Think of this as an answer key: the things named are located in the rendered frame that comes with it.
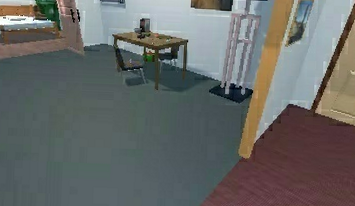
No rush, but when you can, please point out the blue framed picture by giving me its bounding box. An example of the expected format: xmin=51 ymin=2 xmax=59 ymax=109
xmin=284 ymin=0 xmax=315 ymax=49

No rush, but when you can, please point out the brown framed picture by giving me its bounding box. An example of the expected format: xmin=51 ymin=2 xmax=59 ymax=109
xmin=190 ymin=0 xmax=234 ymax=12

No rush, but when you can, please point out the pink room door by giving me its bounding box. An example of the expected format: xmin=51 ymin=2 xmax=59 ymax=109
xmin=47 ymin=0 xmax=88 ymax=56

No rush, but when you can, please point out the dark box appliance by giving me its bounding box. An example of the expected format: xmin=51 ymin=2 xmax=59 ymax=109
xmin=138 ymin=17 xmax=152 ymax=35

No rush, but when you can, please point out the white bed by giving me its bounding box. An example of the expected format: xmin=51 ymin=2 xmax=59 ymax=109
xmin=0 ymin=3 xmax=62 ymax=48

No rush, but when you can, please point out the green small object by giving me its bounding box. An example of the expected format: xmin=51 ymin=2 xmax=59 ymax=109
xmin=143 ymin=50 xmax=156 ymax=64

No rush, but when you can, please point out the black chair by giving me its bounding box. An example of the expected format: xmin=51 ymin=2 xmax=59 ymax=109
xmin=158 ymin=45 xmax=180 ymax=69
xmin=111 ymin=44 xmax=149 ymax=87

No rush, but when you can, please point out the pink floor lamp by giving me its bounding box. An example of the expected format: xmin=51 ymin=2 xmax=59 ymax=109
xmin=208 ymin=0 xmax=269 ymax=106

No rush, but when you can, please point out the brown wooden table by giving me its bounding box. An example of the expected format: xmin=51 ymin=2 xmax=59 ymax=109
xmin=110 ymin=30 xmax=190 ymax=92

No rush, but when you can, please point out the tan room door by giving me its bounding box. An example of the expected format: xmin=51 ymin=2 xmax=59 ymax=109
xmin=238 ymin=0 xmax=296 ymax=162

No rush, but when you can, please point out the black door handle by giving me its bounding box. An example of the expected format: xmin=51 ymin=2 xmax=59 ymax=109
xmin=69 ymin=8 xmax=82 ymax=24

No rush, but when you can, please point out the beige room door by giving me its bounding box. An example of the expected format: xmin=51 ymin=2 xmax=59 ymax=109
xmin=310 ymin=0 xmax=355 ymax=131

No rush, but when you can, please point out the green bin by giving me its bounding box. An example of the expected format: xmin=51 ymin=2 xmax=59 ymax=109
xmin=32 ymin=0 xmax=63 ymax=31

